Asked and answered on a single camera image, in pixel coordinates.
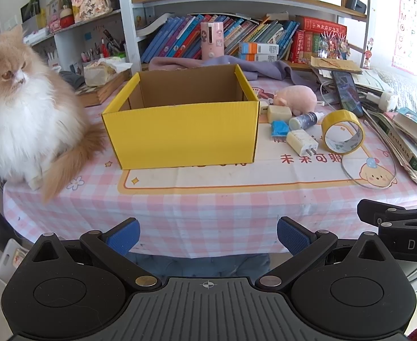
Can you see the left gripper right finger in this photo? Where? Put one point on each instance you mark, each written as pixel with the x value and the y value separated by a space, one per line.
pixel 308 249

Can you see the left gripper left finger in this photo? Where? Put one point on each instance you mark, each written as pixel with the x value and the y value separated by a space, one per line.
pixel 110 248

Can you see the yellow tape roll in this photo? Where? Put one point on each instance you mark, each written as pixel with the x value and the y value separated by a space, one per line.
pixel 342 132

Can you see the white USB wall charger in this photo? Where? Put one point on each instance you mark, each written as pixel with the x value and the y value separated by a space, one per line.
pixel 302 142

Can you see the blue sponge piece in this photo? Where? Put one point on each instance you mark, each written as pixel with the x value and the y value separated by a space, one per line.
pixel 279 129

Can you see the blue white spray bottle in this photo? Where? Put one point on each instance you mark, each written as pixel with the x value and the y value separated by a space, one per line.
pixel 305 121

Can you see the beige rectangular block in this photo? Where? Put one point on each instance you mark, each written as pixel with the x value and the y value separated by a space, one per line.
pixel 278 113

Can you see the pink plush toy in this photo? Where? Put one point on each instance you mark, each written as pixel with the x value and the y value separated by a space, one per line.
pixel 300 99

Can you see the stack of books right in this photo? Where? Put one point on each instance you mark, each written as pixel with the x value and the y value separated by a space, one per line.
pixel 402 146

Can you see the pink checkered table mat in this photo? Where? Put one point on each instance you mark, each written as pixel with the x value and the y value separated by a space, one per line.
pixel 218 210

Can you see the white power adapter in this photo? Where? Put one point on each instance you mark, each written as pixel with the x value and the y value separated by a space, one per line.
pixel 387 101

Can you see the black smartphone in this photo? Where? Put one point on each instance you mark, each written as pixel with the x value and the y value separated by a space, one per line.
pixel 348 95

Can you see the brown paper envelope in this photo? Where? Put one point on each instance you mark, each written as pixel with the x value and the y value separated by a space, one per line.
pixel 335 65

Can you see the orange white fluffy cat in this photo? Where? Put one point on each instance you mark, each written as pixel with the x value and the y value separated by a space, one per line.
pixel 46 137

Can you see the wooden chess box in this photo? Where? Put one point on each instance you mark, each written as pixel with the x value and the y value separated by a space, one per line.
pixel 94 96

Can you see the yellow cardboard box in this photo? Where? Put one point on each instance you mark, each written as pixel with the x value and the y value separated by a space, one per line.
pixel 189 117

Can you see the tissue pack cloth cover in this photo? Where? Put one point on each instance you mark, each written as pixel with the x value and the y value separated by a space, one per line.
pixel 102 71

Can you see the purple pink cloth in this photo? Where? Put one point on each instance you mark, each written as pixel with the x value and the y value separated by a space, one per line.
pixel 277 70

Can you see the red dictionary books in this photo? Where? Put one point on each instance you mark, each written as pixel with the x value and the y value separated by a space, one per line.
pixel 318 38

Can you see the grey wooden bookshelf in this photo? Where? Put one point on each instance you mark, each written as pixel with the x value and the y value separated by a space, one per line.
pixel 69 42

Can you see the orange white blue boxes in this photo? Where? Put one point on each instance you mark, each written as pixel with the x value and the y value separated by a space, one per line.
pixel 258 52

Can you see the pink cylindrical device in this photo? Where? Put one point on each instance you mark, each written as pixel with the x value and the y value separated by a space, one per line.
pixel 212 40

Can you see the pink doll figurine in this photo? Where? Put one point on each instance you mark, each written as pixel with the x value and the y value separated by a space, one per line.
pixel 84 10

